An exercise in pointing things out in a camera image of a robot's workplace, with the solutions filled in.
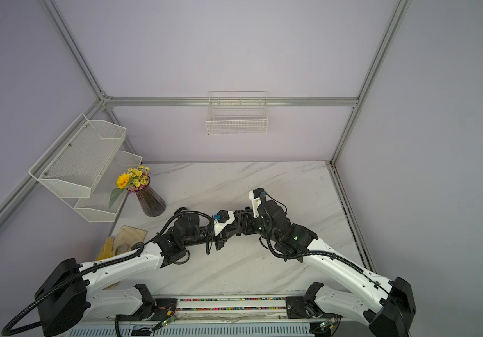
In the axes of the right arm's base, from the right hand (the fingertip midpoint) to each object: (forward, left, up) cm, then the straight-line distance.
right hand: (240, 219), depth 74 cm
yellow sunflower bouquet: (+16, +42, +5) cm, 45 cm away
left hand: (-3, 0, -2) cm, 3 cm away
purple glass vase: (+17, +41, -14) cm, 47 cm away
